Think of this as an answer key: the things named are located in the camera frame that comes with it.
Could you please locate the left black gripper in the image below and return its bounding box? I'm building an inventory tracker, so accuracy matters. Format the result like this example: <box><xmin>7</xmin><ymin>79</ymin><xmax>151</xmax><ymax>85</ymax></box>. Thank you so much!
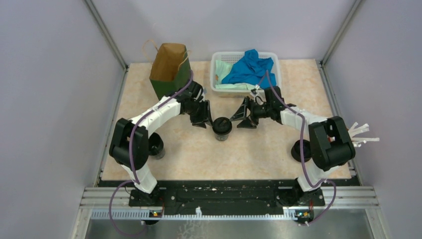
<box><xmin>184</xmin><ymin>99</ymin><xmax>214</xmax><ymax>128</ymax></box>

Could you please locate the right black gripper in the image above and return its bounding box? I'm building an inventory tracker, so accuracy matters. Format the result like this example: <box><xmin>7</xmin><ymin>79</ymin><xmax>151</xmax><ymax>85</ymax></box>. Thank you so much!
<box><xmin>230</xmin><ymin>96</ymin><xmax>272</xmax><ymax>129</ymax></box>

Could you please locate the dark coffee cup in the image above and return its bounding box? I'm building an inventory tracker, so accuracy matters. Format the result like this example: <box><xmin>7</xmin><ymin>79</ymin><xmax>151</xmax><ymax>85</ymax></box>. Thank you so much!
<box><xmin>212</xmin><ymin>117</ymin><xmax>232</xmax><ymax>141</ymax></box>
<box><xmin>148</xmin><ymin>132</ymin><xmax>165</xmax><ymax>160</ymax></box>

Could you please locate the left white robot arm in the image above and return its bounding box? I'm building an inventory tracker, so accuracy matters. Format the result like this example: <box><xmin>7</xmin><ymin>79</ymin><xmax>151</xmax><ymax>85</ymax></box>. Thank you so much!
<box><xmin>109</xmin><ymin>81</ymin><xmax>212</xmax><ymax>206</ymax></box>

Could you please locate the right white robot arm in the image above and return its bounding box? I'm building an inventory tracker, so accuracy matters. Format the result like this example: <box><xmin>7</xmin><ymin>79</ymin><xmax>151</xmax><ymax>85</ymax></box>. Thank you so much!
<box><xmin>230</xmin><ymin>86</ymin><xmax>356</xmax><ymax>205</ymax></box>

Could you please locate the blue cloth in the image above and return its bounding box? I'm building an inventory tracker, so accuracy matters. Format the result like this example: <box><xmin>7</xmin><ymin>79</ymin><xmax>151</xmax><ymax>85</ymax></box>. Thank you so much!
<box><xmin>221</xmin><ymin>49</ymin><xmax>278</xmax><ymax>89</ymax></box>

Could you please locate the light green cloth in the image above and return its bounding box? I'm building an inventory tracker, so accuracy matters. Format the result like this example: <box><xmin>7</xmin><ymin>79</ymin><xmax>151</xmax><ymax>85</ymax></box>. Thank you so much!
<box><xmin>214</xmin><ymin>60</ymin><xmax>261</xmax><ymax>91</ymax></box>

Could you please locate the white plastic basket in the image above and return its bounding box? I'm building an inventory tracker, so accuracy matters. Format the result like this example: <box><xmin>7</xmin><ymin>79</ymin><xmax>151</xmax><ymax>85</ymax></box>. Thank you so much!
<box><xmin>210</xmin><ymin>51</ymin><xmax>282</xmax><ymax>98</ymax></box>

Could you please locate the green brown paper bag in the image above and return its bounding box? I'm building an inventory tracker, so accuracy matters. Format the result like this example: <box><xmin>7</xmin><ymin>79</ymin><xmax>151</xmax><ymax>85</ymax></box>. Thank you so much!
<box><xmin>142</xmin><ymin>39</ymin><xmax>191</xmax><ymax>99</ymax></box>

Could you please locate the white cable duct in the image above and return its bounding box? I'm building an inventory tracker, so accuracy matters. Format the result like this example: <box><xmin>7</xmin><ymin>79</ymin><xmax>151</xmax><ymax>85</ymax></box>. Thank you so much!
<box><xmin>91</xmin><ymin>208</ymin><xmax>311</xmax><ymax>221</ymax></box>

